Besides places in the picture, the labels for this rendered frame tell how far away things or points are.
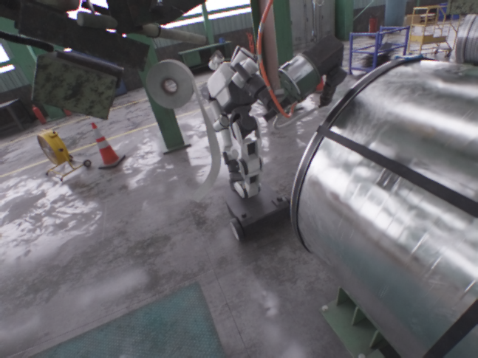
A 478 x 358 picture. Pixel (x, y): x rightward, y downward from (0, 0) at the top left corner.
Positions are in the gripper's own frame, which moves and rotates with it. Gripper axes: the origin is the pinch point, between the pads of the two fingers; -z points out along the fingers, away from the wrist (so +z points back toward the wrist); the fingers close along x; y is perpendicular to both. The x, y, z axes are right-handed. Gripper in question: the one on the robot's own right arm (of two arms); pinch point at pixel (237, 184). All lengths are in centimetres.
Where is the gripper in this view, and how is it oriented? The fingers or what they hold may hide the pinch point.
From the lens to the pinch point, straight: 180.2
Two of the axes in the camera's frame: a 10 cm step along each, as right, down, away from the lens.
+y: 5.8, -2.5, -7.7
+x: -7.8, 0.9, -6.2
